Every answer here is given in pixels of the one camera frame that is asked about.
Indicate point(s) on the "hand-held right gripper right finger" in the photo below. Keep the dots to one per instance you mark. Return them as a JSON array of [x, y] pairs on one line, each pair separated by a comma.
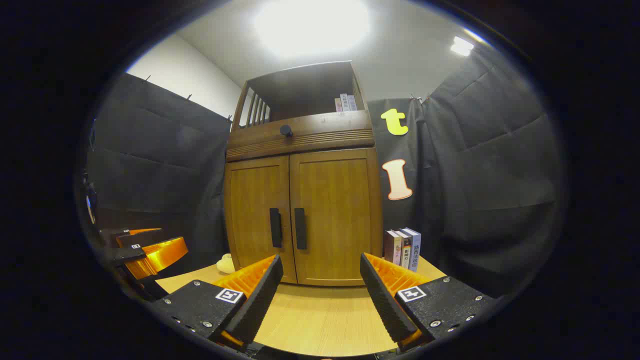
[[382, 295]]

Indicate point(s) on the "black round drawer knob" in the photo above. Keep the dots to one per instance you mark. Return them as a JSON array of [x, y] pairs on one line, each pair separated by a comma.
[[286, 130]]

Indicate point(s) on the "cream plush toy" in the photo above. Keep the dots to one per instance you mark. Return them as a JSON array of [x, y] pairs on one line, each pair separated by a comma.
[[226, 264]]

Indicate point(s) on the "blue-grey book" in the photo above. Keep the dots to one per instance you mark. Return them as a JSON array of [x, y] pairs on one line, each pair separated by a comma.
[[415, 250]]

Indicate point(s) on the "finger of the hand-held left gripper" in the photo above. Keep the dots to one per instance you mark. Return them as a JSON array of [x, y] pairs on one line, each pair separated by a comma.
[[160, 255], [135, 237]]

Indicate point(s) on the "brown book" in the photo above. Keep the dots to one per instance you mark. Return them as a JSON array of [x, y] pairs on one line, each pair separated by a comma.
[[391, 247]]

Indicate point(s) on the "wooden drawer front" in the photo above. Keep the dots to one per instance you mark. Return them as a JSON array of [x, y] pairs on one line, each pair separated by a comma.
[[325, 131]]

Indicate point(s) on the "wooden cabinet door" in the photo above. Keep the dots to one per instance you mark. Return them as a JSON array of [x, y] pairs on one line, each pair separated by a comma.
[[340, 210], [252, 210]]

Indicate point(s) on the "black backdrop cloth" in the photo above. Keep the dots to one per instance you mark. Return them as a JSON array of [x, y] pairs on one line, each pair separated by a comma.
[[490, 175]]

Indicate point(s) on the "wooden double-door shoe cabinet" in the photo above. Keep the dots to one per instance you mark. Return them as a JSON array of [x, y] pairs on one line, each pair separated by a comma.
[[330, 135]]

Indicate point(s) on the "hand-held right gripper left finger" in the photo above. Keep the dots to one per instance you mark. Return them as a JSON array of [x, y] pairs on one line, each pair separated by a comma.
[[260, 295]]

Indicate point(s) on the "white upright book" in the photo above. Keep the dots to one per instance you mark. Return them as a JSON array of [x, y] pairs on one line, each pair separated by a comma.
[[352, 103], [344, 102]]

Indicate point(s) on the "dark grey book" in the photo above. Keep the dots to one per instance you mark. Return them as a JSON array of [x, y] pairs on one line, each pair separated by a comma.
[[404, 252]]

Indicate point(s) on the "large ceiling light panel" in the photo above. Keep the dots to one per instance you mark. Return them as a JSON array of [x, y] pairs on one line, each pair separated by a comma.
[[312, 25]]

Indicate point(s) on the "pinkish upright book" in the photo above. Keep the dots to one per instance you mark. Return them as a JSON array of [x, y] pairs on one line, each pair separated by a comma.
[[338, 105]]

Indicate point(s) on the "small ceiling light panel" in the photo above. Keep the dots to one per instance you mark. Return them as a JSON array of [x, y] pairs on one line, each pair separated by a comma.
[[461, 46]]

